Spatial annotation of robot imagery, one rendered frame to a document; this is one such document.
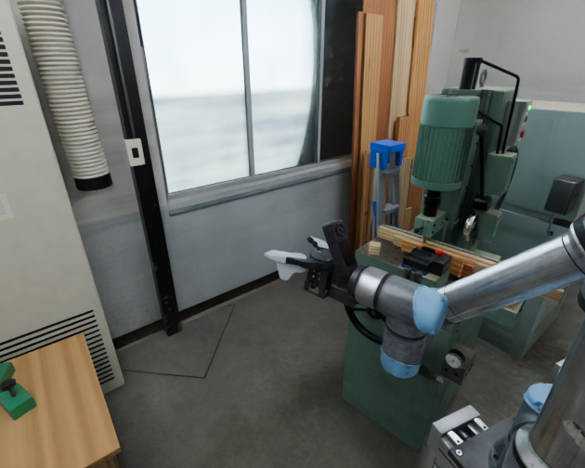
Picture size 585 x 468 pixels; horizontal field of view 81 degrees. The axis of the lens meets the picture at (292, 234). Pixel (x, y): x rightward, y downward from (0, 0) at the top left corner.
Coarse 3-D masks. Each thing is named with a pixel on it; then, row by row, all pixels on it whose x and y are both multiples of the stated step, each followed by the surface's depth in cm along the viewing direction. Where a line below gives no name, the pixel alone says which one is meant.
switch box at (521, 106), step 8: (520, 104) 126; (528, 104) 127; (520, 112) 126; (528, 112) 131; (504, 120) 130; (512, 120) 129; (520, 120) 127; (504, 128) 131; (512, 128) 130; (520, 128) 129; (512, 136) 130; (520, 136) 133; (512, 144) 131
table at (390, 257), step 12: (372, 240) 152; (384, 240) 152; (360, 252) 143; (384, 252) 143; (396, 252) 143; (360, 264) 145; (372, 264) 141; (384, 264) 136; (396, 264) 135; (492, 312) 113; (504, 312) 110; (516, 312) 108; (504, 324) 112
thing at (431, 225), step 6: (438, 210) 140; (420, 216) 134; (426, 216) 134; (438, 216) 134; (444, 216) 138; (414, 222) 135; (420, 222) 133; (426, 222) 131; (432, 222) 130; (438, 222) 135; (414, 228) 135; (426, 228) 132; (432, 228) 131; (438, 228) 137; (420, 234) 134; (426, 234) 133; (432, 234) 133
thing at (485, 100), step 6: (450, 90) 130; (486, 90) 122; (492, 90) 122; (480, 96) 124; (486, 96) 123; (480, 102) 125; (486, 102) 124; (480, 108) 125; (486, 108) 124; (480, 114) 126; (474, 156) 132; (474, 162) 133; (468, 186) 137; (468, 192) 138; (462, 210) 141; (462, 216) 143
